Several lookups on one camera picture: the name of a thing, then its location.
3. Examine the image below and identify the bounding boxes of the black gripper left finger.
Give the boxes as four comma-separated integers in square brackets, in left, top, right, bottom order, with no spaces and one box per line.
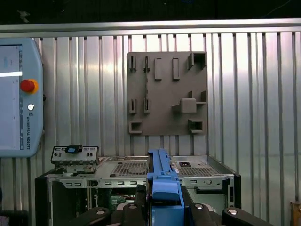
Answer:
[68,185,148,226]

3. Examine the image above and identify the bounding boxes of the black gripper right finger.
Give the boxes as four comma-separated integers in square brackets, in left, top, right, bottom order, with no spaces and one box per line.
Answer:
[183,187,275,226]

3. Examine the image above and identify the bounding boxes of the hard disk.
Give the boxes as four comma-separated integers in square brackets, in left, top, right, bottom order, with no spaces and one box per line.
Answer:
[146,147,195,226]

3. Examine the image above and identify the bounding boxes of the green motherboard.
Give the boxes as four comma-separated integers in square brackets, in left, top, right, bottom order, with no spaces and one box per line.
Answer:
[89,188,139,208]

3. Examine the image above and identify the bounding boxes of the grey power supply unit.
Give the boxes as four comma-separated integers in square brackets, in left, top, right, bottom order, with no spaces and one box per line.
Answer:
[174,160,222,178]

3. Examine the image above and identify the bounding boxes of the black open PC case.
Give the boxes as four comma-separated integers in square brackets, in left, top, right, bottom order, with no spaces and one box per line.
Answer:
[34,155,242,226]

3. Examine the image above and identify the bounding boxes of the grey parts rack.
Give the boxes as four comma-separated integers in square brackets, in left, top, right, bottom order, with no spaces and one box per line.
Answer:
[127,51,209,137]

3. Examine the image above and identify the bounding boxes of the pale blue teach pendant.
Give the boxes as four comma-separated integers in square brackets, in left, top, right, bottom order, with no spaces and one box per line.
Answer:
[0,37,44,158]

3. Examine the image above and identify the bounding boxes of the metal slot bracket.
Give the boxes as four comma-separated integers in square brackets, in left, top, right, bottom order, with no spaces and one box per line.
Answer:
[50,145,100,175]

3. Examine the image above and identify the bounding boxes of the black bracket latch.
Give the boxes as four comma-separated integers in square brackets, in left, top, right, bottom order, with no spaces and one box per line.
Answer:
[65,145,82,154]

